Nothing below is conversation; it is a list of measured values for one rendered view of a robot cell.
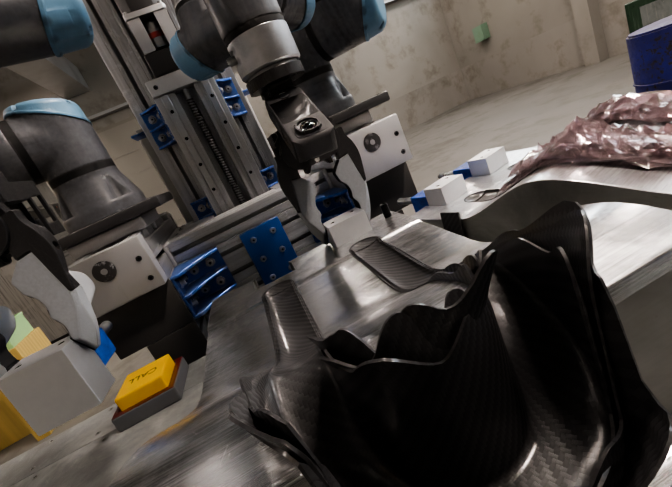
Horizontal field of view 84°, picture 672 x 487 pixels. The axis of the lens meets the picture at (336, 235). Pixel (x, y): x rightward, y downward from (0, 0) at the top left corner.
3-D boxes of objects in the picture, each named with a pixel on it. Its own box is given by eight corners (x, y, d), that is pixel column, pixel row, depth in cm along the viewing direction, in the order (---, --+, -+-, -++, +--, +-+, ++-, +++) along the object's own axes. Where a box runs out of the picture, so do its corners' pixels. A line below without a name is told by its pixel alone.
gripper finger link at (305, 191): (320, 237, 53) (307, 171, 51) (330, 245, 47) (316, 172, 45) (298, 242, 52) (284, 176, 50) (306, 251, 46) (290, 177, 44)
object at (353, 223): (322, 245, 59) (307, 214, 57) (350, 231, 59) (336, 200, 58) (345, 266, 46) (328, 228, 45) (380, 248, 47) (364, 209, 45)
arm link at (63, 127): (116, 153, 70) (74, 82, 67) (36, 183, 63) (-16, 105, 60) (110, 164, 80) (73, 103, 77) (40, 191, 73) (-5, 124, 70)
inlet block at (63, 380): (98, 356, 41) (69, 316, 40) (141, 334, 42) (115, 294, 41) (38, 437, 29) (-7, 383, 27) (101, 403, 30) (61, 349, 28)
